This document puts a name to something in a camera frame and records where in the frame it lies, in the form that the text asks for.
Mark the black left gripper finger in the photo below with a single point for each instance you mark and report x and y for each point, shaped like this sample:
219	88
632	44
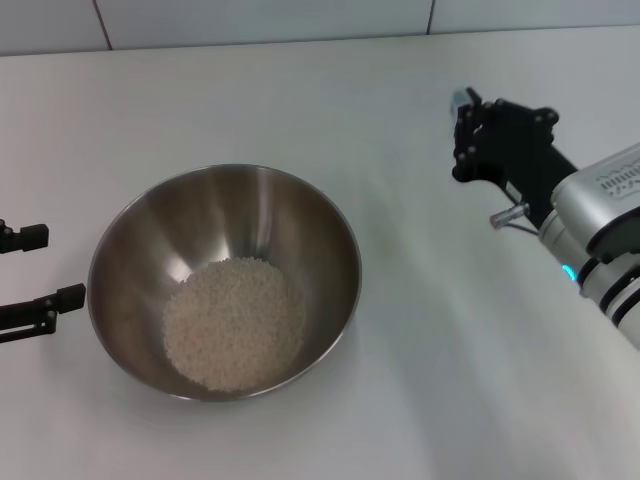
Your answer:
35	236
70	296

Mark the stainless steel mixing bowl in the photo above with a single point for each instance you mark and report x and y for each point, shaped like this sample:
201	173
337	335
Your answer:
150	250

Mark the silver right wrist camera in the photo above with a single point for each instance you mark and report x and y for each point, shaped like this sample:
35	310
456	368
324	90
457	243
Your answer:
590	200

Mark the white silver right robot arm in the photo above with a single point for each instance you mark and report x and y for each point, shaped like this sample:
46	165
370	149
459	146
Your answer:
625	310

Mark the white rice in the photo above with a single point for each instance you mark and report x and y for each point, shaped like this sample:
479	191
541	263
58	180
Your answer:
235	325

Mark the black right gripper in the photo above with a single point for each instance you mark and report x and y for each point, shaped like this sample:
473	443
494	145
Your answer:
515	150

